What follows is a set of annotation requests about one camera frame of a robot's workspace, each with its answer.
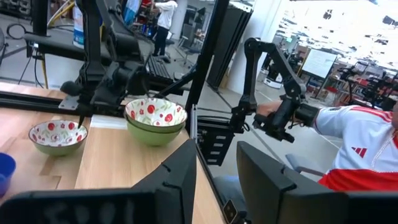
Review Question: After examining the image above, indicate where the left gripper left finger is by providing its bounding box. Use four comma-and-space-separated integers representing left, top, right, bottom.
0, 139, 198, 224

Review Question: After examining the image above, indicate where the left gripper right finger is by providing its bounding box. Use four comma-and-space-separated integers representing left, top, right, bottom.
236, 141, 398, 224

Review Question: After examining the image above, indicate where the floral bowl green exterior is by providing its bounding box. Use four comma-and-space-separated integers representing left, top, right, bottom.
28, 120, 89, 157
124, 118, 187, 147
124, 97, 188, 134

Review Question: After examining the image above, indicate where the blue plastic mini bowl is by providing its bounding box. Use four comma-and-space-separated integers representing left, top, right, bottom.
0, 152, 17, 197

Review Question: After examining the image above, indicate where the black vented control box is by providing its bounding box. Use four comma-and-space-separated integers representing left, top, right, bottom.
197, 116, 237, 167

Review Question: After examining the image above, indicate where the person's hand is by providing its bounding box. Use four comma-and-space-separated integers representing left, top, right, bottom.
256, 100, 284, 118

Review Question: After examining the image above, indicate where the person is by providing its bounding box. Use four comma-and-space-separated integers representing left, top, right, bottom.
312, 104, 398, 192
150, 0, 178, 58

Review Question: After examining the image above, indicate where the black keyboard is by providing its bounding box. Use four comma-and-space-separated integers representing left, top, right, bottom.
146, 54, 174, 85

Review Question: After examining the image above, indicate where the white board screen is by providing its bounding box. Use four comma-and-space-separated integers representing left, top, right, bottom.
300, 48, 338, 79

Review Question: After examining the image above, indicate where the black folding partition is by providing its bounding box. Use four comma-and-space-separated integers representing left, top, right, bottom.
206, 2, 254, 91

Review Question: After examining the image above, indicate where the yellow hose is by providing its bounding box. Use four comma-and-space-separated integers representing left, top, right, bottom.
46, 0, 75, 27

